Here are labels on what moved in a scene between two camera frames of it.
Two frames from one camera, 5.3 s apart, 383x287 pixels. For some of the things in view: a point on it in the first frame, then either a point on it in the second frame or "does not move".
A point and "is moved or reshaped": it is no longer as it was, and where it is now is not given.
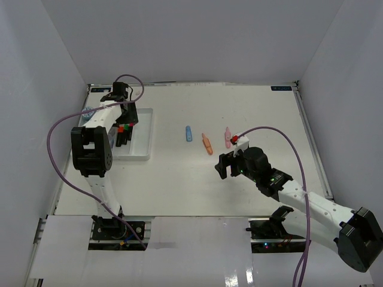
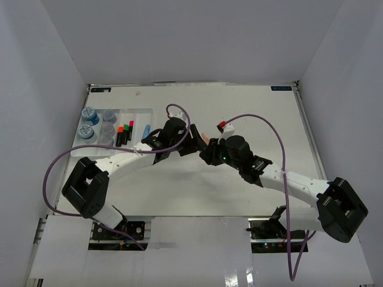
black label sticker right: (281, 88) does not move
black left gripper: (132, 116) to (195, 144)
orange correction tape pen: (207, 144) does not move
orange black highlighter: (119, 136) does not move
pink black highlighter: (130, 130) does not move
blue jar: (87, 116) does not move
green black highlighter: (125, 134) does not move
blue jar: (111, 140) is moved or reshaped
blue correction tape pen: (188, 133) is moved or reshaped
